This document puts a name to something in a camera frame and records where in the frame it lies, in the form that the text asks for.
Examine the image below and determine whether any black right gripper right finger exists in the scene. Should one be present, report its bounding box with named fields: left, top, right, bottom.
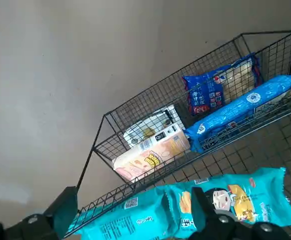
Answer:
left=184, top=186, right=291, bottom=240

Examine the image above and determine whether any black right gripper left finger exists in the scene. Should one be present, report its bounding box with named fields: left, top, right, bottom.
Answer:
left=0, top=186, right=79, bottom=240

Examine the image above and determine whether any teal chips packet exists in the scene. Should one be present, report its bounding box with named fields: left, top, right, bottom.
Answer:
left=73, top=187, right=177, bottom=240
left=163, top=166, right=291, bottom=239

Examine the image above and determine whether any pink snack box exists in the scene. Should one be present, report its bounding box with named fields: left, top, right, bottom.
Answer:
left=111, top=124, right=192, bottom=183

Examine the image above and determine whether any white printed snack box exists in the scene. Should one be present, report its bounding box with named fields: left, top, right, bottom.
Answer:
left=122, top=104, right=184, bottom=149

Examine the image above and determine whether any light blue snack packet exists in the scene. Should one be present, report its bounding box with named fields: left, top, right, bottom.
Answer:
left=184, top=70, right=291, bottom=154

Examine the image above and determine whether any dark blue dumpling packet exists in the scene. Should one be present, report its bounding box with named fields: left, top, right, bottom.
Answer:
left=181, top=51, right=264, bottom=117

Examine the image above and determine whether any black wire basket rack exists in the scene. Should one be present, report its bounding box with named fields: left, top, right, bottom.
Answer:
left=64, top=29, right=291, bottom=240

